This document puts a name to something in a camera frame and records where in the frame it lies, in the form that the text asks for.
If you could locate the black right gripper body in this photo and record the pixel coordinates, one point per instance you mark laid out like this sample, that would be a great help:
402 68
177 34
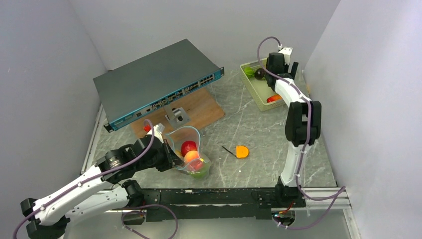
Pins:
292 70

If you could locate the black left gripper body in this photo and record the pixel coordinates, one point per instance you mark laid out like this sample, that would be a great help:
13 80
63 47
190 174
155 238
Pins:
162 160

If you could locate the yellow lemon toy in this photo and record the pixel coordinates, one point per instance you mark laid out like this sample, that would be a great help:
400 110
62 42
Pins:
179 154

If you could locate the red apple toy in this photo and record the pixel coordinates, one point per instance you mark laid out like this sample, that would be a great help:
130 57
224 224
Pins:
188 146

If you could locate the clear zip top bag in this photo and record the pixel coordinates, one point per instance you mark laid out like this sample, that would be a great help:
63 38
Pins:
182 134

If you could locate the pink peach toy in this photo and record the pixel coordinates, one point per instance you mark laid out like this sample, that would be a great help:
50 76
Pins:
191 156

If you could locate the red pepper toy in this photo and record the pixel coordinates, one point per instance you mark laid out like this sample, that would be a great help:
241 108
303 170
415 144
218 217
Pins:
196 165

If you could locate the green cabbage toy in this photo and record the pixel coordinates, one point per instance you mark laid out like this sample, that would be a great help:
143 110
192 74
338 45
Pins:
200 174

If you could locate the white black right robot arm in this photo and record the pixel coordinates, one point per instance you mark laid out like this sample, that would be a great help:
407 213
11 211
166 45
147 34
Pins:
303 122

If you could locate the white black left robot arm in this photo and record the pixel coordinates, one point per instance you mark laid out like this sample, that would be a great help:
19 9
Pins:
106 185

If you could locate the dark purple mangosteen toy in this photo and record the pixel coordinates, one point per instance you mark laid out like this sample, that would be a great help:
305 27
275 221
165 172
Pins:
259 74

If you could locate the green starfruit toy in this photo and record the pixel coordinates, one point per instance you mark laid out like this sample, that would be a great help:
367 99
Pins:
249 72

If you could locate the pale green plastic basket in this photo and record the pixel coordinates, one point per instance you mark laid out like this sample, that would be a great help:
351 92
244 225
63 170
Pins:
259 89

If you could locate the red orange mango toy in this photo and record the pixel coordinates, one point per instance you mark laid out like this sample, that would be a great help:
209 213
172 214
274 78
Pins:
273 98

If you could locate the wooden board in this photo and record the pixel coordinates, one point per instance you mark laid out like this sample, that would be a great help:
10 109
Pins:
200 106

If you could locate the orange tape measure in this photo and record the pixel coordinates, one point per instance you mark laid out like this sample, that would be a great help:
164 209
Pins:
241 152

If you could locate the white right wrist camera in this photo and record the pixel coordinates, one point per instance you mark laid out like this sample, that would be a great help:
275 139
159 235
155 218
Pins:
287 52

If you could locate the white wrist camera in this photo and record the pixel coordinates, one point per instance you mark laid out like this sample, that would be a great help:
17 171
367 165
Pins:
287 52
158 129

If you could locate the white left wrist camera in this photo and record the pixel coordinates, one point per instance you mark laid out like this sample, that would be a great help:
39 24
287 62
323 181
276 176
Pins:
158 129

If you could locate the grey metal bracket stand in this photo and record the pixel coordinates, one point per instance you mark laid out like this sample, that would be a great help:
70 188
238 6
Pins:
176 117

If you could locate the black aluminium base frame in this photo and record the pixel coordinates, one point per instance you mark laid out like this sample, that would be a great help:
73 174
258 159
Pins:
234 188

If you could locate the grey blue network switch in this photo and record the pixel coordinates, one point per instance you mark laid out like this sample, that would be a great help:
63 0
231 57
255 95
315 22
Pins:
143 86

